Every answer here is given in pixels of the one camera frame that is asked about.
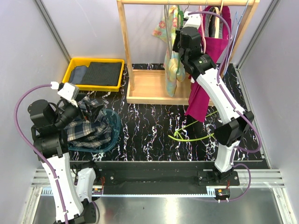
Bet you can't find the navy plaid skirt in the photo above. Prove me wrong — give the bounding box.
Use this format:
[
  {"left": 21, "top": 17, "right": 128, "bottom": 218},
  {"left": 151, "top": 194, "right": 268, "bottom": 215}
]
[{"left": 65, "top": 96, "right": 112, "bottom": 149}]

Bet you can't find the yellow-green hanger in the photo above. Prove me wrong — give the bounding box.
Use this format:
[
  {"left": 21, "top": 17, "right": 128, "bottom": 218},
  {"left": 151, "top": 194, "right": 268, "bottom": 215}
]
[{"left": 168, "top": 111, "right": 218, "bottom": 142}]

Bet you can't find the floral pastel garment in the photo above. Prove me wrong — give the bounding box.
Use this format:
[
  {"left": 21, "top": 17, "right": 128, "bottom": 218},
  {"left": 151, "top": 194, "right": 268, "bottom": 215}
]
[{"left": 152, "top": 5, "right": 185, "bottom": 97}]

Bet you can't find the green hanger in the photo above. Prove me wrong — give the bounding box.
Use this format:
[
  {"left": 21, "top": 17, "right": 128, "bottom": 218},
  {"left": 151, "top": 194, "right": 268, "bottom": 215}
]
[{"left": 176, "top": 5, "right": 184, "bottom": 74}]

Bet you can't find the pink hanger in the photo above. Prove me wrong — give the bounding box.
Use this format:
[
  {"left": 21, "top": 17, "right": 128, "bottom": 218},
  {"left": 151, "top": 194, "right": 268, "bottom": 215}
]
[{"left": 200, "top": 0, "right": 224, "bottom": 53}]

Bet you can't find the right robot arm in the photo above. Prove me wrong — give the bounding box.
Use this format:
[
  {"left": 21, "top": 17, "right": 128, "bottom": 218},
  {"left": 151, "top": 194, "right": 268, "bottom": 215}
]
[{"left": 173, "top": 27, "right": 254, "bottom": 185}]

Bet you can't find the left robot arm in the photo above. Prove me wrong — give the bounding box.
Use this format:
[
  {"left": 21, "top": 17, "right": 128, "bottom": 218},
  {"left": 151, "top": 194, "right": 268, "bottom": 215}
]
[{"left": 28, "top": 99, "right": 101, "bottom": 224}]

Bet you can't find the grey hanger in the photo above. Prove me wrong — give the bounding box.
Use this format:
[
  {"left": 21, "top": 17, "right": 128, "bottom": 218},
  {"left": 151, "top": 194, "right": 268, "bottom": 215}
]
[{"left": 164, "top": 5, "right": 171, "bottom": 54}]

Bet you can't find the magenta pleated skirt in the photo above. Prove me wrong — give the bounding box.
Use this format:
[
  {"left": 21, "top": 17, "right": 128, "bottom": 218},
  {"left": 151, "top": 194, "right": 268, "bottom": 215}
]
[{"left": 186, "top": 6, "right": 234, "bottom": 122}]

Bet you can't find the wooden hanger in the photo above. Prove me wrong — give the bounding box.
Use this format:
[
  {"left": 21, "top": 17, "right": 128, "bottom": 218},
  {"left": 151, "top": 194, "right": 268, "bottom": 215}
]
[{"left": 206, "top": 14, "right": 220, "bottom": 39}]

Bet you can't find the teal transparent bin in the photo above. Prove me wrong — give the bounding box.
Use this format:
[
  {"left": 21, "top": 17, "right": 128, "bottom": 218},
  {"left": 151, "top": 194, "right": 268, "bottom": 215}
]
[{"left": 68, "top": 109, "right": 121, "bottom": 153}]

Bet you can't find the black folded cloth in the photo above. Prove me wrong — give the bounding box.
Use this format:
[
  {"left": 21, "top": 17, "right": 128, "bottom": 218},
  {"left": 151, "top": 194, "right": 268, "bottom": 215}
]
[{"left": 80, "top": 62, "right": 122, "bottom": 86}]

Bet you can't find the blue-grey folded cloth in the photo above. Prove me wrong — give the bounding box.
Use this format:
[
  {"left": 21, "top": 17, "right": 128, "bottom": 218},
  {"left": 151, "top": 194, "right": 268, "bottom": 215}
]
[{"left": 68, "top": 65, "right": 88, "bottom": 84}]

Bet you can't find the wooden clothes rack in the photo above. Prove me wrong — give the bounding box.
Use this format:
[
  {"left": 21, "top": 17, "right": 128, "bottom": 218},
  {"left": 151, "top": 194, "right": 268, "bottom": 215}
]
[{"left": 117, "top": 0, "right": 260, "bottom": 105}]

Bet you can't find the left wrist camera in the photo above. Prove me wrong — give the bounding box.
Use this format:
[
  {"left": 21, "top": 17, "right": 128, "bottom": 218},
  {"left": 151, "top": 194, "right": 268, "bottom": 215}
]
[{"left": 50, "top": 82, "right": 79, "bottom": 105}]

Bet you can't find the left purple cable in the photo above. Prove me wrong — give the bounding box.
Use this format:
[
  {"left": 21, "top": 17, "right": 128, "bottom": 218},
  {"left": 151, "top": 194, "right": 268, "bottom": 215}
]
[{"left": 14, "top": 84, "right": 70, "bottom": 224}]

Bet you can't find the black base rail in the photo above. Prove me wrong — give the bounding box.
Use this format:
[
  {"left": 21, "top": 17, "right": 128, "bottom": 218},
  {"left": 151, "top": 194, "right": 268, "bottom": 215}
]
[{"left": 71, "top": 161, "right": 263, "bottom": 197}]

